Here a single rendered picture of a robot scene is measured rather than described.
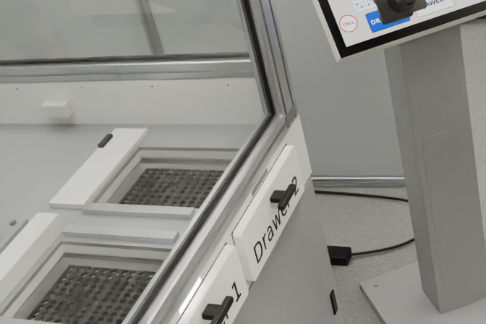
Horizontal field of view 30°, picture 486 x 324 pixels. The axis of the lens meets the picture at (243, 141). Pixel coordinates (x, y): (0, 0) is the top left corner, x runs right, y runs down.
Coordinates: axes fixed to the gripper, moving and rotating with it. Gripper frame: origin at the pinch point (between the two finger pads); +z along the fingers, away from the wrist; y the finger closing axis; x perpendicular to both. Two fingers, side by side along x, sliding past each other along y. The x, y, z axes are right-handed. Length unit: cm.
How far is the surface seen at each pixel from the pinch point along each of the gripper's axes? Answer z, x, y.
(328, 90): 111, -11, -7
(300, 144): -5.9, 21.6, 30.2
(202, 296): -41, 45, 60
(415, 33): 2.7, 5.2, -4.5
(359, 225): 116, 35, -1
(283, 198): -23, 33, 40
